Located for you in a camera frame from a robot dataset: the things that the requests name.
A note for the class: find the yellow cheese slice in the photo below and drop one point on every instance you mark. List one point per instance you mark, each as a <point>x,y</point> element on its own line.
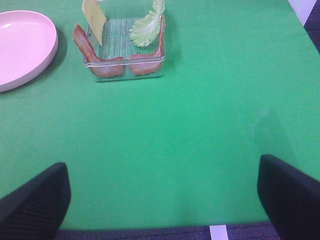
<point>95,18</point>

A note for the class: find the green lettuce leaf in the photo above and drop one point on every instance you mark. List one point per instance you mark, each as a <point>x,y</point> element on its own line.
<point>145,30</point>

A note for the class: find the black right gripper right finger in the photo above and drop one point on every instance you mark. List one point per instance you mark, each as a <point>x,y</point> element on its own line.
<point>290,198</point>

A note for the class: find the clear right plastic container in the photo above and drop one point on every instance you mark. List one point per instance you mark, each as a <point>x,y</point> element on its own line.
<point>117,43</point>

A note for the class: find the green tablecloth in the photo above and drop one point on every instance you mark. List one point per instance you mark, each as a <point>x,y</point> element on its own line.
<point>241,79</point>

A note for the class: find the bacon strip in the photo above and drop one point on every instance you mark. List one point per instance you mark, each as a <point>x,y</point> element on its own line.
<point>81,40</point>
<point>153,63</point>

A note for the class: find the pink round plate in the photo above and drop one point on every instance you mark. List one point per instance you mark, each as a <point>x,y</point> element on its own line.
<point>28,44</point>

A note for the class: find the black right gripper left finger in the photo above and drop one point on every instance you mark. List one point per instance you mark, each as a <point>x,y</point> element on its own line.
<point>36,210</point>

